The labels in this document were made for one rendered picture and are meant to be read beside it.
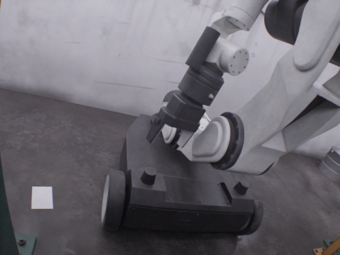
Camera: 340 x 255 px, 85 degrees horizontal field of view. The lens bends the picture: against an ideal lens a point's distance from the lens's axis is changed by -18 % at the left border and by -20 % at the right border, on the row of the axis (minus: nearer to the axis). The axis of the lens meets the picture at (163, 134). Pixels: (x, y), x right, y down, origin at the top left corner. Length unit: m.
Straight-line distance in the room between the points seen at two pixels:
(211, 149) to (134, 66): 0.99
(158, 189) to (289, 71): 0.48
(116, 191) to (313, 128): 0.52
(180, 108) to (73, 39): 1.03
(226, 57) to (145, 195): 0.43
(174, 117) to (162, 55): 0.95
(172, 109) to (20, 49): 1.19
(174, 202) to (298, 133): 0.40
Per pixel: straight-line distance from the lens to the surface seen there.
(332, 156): 2.36
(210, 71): 0.49
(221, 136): 0.50
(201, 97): 0.49
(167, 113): 0.49
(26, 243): 0.74
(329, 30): 0.38
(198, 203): 0.72
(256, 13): 0.53
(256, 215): 0.88
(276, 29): 0.55
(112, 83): 1.44
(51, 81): 1.51
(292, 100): 0.39
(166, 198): 0.69
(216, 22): 0.53
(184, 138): 0.59
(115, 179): 0.67
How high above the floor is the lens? 0.65
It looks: 27 degrees down
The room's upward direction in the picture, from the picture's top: 21 degrees clockwise
